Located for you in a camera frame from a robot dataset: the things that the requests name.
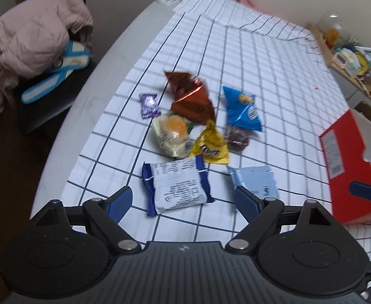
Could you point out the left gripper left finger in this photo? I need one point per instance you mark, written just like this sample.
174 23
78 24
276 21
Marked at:
117 205

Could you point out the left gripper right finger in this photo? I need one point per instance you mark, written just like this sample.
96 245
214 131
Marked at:
247 203

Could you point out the brown foil snack bag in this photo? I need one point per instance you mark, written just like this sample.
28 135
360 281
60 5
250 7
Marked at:
191 98

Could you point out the white blue snack packet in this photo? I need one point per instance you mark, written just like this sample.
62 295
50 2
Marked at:
176 184

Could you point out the light blue snack packet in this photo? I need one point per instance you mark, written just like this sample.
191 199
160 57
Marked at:
259 180

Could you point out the blue cookie packet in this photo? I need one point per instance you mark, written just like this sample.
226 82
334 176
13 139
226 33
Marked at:
241 109

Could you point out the purple candy wrapper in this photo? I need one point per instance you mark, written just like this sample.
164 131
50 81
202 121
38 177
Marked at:
149 105

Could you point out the white checkered tablecloth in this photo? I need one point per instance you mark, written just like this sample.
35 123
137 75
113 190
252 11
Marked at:
225 44

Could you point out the dark brown clear packet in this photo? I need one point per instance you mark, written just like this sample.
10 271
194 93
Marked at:
236 139

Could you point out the pink paper sheet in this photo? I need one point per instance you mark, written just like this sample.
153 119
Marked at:
247 3

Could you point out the red cardboard box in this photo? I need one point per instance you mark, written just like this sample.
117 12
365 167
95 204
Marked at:
346 149

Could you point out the yellow candy packet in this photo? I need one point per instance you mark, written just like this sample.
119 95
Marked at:
211 146

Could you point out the wooden shelf with clutter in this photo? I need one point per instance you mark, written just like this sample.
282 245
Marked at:
348 60

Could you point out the pink puffer jacket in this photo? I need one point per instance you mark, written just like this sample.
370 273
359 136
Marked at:
34 34

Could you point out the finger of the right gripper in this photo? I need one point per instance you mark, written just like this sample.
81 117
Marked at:
361 190

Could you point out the orange jelly snack packet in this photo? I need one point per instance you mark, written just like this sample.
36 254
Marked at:
172 132

